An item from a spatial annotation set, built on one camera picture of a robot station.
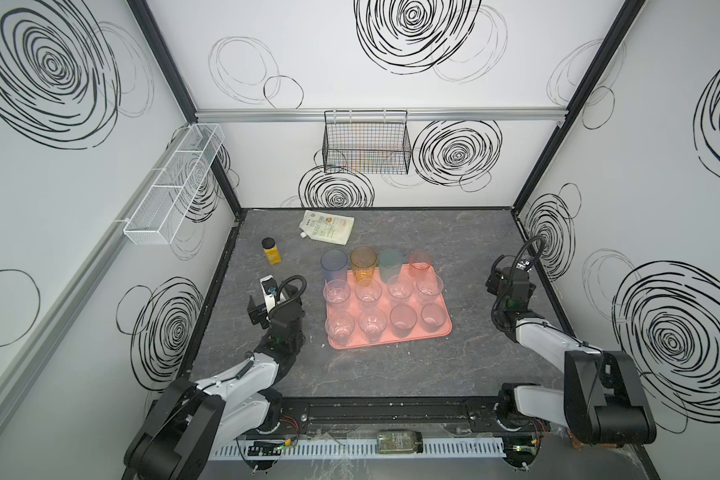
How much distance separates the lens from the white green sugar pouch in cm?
114

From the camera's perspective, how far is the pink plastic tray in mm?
853

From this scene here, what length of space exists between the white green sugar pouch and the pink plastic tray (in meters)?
0.21
